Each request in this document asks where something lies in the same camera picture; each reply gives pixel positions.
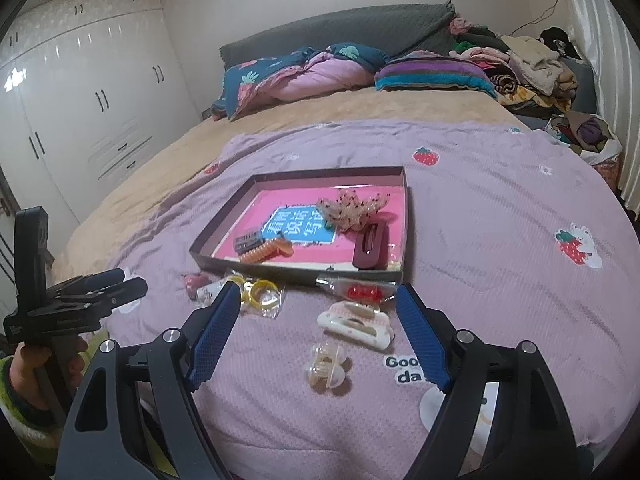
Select cream striped curtain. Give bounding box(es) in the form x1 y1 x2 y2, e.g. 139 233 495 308
567 0 639 214

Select tan bed sheet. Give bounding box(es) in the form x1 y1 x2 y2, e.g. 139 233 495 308
52 88 527 283

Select white wardrobe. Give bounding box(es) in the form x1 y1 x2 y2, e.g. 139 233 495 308
1 0 200 254

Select pearl earrings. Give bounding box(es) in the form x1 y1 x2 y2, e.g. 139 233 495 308
196 280 227 308

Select purple strawberry quilt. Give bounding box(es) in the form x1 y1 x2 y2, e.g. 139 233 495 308
102 119 637 480

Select orange spiral hair tie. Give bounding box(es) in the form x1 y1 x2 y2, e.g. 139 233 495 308
237 237 294 265

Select beige dotted bow scrunchie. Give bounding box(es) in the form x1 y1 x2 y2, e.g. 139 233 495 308
316 188 390 233

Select black wall cable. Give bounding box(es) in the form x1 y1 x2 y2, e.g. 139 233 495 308
508 0 565 37

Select pink book blue label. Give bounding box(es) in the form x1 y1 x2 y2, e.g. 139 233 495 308
198 182 407 272

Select person's left hand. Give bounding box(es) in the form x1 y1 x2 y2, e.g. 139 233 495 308
11 336 90 411

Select blue pink folded duvet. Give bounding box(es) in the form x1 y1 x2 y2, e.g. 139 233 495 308
210 42 390 120

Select maroon rectangular hair clip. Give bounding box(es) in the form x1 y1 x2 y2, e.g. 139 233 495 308
352 220 390 271

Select pile of clothes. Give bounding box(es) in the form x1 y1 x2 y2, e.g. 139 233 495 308
449 16 597 120

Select red bow clip packaged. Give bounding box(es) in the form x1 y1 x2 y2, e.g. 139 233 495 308
316 276 397 307

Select bag of clothes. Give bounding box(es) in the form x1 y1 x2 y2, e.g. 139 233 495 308
544 110 623 166

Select yellow rings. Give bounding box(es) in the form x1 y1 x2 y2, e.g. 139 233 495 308
224 270 286 319

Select grey padded headboard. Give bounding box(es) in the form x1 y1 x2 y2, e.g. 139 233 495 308
219 1 457 70

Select small dark comb clip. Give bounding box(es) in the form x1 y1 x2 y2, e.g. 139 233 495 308
233 229 264 256

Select striped purple teal pillow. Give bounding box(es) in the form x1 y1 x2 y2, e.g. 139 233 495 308
374 55 498 100

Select pearl clear claw clip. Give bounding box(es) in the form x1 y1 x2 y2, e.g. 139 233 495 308
306 341 347 390

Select white pink claw clip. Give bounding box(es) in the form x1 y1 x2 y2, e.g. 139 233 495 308
317 301 395 351

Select striped knit left sleeve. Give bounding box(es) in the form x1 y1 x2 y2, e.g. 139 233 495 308
1 356 62 477

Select dark cardboard tray box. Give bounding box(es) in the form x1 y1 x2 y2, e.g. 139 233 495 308
190 166 410 285

